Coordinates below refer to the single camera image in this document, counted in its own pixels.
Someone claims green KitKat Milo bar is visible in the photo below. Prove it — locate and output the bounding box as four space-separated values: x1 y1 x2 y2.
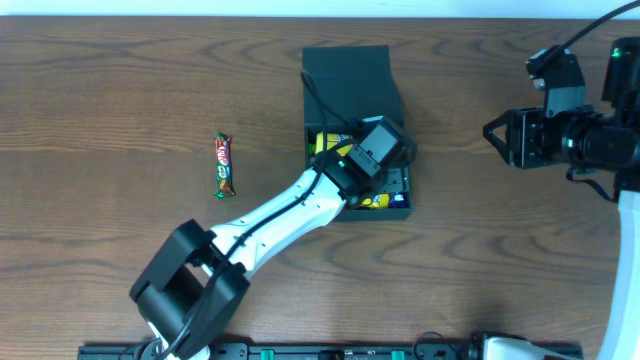
214 132 235 199

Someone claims yellow plastic jar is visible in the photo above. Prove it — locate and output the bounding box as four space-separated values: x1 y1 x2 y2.
313 132 352 154

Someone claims yellow Hacks candy bag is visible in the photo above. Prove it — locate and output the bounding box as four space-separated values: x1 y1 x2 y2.
360 193 391 209

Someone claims blue Dairy Milk bar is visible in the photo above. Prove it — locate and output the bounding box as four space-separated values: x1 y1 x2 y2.
388 192 409 208

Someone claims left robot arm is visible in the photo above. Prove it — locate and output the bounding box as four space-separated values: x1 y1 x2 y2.
129 117 416 359

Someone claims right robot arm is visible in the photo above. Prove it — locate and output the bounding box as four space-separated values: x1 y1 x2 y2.
483 37 639 359

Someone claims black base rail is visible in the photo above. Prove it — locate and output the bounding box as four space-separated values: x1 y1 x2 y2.
77 331 584 360

